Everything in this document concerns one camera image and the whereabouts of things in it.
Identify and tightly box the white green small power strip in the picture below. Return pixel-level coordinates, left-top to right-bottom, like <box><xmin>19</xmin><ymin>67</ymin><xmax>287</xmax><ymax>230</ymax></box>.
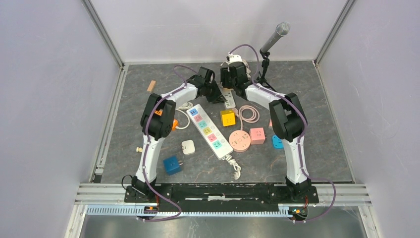
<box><xmin>221</xmin><ymin>88</ymin><xmax>236</xmax><ymax>109</ymax></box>

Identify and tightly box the yellow cube adapter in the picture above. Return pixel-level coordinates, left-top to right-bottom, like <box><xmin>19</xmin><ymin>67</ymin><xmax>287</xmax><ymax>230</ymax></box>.
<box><xmin>220</xmin><ymin>109</ymin><xmax>236</xmax><ymax>127</ymax></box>

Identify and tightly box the orange power strip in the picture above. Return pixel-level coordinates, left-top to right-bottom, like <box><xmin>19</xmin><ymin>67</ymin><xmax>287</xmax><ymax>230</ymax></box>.
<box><xmin>155</xmin><ymin>109</ymin><xmax>179</xmax><ymax>131</ymax></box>

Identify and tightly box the pink plug adapter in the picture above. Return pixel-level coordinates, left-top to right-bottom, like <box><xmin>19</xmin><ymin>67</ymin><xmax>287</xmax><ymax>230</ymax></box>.
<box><xmin>249</xmin><ymin>127</ymin><xmax>265</xmax><ymax>145</ymax></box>

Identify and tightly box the pink round socket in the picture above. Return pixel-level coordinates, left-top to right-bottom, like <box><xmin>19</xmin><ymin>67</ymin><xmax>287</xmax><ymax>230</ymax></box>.
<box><xmin>229</xmin><ymin>130</ymin><xmax>251</xmax><ymax>153</ymax></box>

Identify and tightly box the white long power strip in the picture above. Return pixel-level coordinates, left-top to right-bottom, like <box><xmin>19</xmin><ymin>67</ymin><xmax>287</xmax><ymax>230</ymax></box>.
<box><xmin>186</xmin><ymin>104</ymin><xmax>233</xmax><ymax>160</ymax></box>

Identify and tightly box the white square plug adapter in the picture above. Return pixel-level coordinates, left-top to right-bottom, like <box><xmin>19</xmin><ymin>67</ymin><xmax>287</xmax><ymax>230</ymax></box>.
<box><xmin>181</xmin><ymin>140</ymin><xmax>196</xmax><ymax>155</ymax></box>

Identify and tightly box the small blue plug adapter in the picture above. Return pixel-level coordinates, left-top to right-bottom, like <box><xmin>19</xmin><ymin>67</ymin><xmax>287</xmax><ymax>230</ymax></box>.
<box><xmin>271</xmin><ymin>135</ymin><xmax>284</xmax><ymax>149</ymax></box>

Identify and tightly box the blue cube adapter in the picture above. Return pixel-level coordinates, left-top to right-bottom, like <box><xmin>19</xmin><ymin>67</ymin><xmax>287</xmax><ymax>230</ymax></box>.
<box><xmin>163</xmin><ymin>156</ymin><xmax>182</xmax><ymax>176</ymax></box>

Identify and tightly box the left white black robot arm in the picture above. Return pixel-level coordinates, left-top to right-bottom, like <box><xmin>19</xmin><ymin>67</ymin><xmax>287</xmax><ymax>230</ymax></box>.
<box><xmin>131</xmin><ymin>67</ymin><xmax>226</xmax><ymax>202</ymax></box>

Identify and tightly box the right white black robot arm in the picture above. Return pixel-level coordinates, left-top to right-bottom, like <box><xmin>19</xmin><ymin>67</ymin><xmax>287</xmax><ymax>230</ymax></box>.
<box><xmin>220</xmin><ymin>61</ymin><xmax>311</xmax><ymax>202</ymax></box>

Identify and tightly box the black tripod microphone stand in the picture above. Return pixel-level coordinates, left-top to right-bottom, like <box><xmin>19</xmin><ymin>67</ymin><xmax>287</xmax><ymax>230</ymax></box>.
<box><xmin>257</xmin><ymin>51</ymin><xmax>276</xmax><ymax>92</ymax></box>

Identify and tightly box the wooden block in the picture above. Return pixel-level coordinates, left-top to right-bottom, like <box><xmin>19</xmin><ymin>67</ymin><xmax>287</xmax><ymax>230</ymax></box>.
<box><xmin>147</xmin><ymin>80</ymin><xmax>156</xmax><ymax>93</ymax></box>

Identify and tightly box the grey handheld microphone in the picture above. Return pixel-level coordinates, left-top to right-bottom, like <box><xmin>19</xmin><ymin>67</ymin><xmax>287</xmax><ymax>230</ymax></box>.
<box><xmin>260</xmin><ymin>21</ymin><xmax>291</xmax><ymax>54</ymax></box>

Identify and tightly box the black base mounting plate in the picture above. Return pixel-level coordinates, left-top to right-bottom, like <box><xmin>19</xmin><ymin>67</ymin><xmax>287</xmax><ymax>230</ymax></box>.
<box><xmin>124</xmin><ymin>182</ymin><xmax>319</xmax><ymax>213</ymax></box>

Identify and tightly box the white bundled cable top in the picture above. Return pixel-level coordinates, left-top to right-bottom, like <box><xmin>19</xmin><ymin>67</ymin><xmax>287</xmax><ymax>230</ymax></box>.
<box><xmin>220</xmin><ymin>58</ymin><xmax>254</xmax><ymax>79</ymax></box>

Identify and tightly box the white coiled cable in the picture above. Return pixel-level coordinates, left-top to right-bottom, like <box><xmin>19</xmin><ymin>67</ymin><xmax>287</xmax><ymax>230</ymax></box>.
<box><xmin>176</xmin><ymin>102</ymin><xmax>194</xmax><ymax>131</ymax></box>

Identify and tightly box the pink coiled cable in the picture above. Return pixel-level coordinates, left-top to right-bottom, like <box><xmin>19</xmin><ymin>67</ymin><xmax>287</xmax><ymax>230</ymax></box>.
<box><xmin>233</xmin><ymin>105</ymin><xmax>261</xmax><ymax>131</ymax></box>

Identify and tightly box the white strip cable with plug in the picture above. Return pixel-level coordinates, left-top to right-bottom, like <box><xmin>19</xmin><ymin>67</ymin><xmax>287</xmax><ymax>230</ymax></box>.
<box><xmin>223</xmin><ymin>155</ymin><xmax>242</xmax><ymax>180</ymax></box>

